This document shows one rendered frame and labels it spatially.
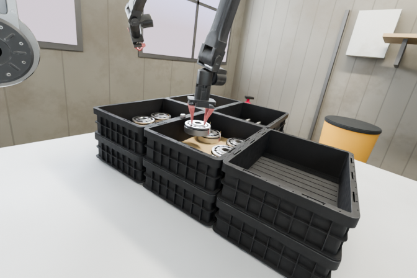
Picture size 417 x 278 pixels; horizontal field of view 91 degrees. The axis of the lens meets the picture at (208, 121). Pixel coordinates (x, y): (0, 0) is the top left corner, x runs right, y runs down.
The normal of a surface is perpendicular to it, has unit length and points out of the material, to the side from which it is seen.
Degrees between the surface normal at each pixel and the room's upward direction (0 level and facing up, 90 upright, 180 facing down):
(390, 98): 90
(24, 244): 0
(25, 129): 90
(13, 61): 90
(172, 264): 0
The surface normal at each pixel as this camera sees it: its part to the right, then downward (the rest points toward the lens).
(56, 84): 0.72, 0.29
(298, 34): -0.68, 0.14
